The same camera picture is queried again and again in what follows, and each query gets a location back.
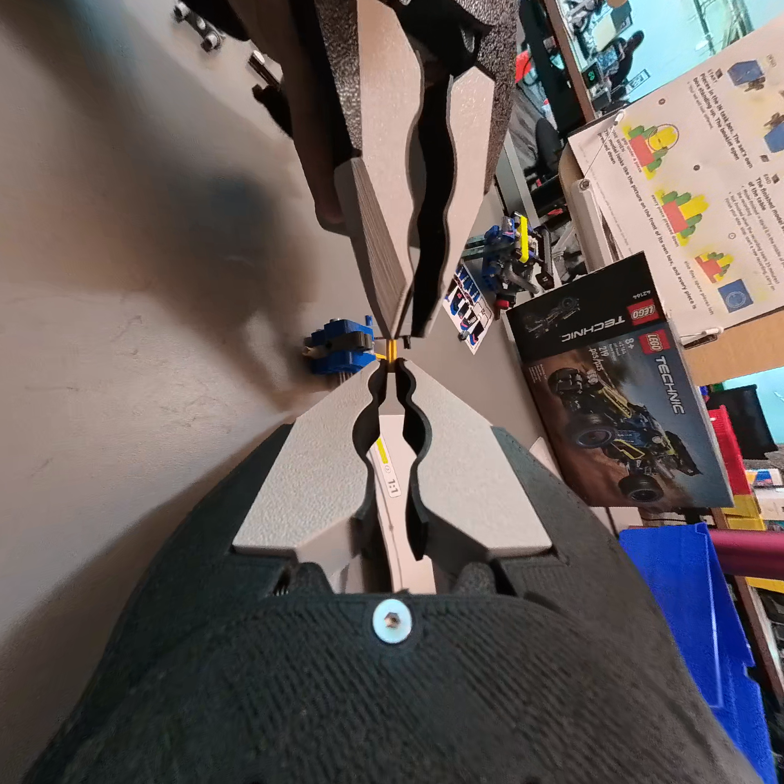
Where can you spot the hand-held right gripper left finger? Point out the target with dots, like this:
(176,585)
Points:
(300,490)

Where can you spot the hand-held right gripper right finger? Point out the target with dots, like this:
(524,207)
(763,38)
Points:
(484,490)

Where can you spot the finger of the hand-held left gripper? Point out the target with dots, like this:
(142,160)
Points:
(386,122)
(471,153)

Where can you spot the lego instruction booklet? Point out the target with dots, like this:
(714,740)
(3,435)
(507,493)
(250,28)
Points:
(398,520)

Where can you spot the blue grey lego sub-assembly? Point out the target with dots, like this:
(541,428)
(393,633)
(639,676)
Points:
(337,346)

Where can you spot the short yellow lego axle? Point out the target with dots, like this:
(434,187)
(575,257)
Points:
(392,350)

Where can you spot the partly built lego car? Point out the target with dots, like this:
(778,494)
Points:
(511,257)

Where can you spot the lego sticker sheet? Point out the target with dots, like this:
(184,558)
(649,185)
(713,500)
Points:
(468,306)

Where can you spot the lego set box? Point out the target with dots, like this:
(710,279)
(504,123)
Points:
(612,398)

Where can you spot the pile of loose lego pieces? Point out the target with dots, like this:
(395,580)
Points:
(199,27)

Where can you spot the person's left hand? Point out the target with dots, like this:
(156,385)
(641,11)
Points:
(312,122)

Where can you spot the orange cone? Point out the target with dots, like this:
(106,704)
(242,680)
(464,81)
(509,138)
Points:
(522,66)

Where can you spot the wooden top background desk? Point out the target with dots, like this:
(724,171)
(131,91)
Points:
(566,55)

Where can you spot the black office chair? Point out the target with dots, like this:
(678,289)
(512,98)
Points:
(547,147)

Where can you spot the digital clock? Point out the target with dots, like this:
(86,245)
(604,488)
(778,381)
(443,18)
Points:
(592,75)

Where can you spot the white plastic bar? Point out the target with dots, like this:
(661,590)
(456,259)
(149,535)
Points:
(588,226)

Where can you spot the printed instruction poster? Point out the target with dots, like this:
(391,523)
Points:
(692,184)

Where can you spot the blue plastic bin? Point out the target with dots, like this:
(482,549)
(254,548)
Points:
(692,612)

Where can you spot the red block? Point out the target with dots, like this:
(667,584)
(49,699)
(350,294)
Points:
(729,447)

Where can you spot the yellow blocks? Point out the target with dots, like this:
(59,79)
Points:
(744,511)

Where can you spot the black monitor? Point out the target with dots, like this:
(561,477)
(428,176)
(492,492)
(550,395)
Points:
(744,416)

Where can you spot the magenta roll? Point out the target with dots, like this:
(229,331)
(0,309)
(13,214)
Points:
(750,551)

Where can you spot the brown cardboard box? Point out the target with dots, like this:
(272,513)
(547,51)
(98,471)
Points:
(741,349)

